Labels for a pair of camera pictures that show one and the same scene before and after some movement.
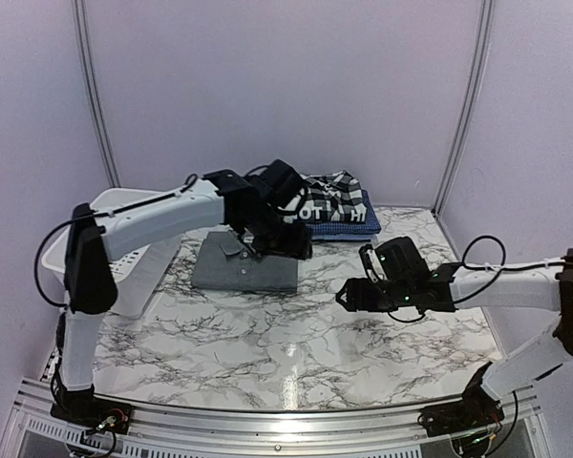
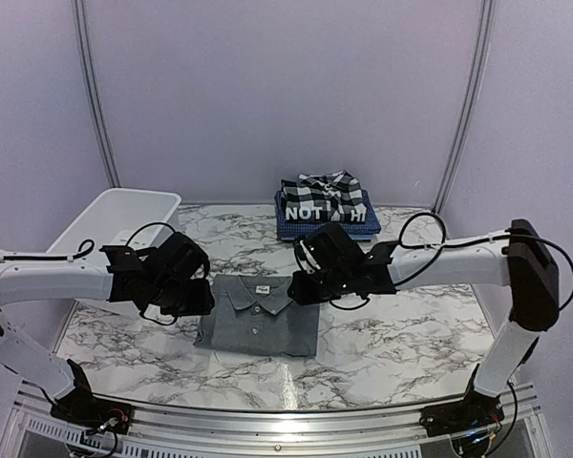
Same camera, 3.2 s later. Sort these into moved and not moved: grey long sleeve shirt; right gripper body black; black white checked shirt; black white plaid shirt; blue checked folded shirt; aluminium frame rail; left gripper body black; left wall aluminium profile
Moved: right gripper body black; grey long sleeve shirt; left gripper body black
Not moved: left wall aluminium profile; blue checked folded shirt; black white plaid shirt; black white checked shirt; aluminium frame rail
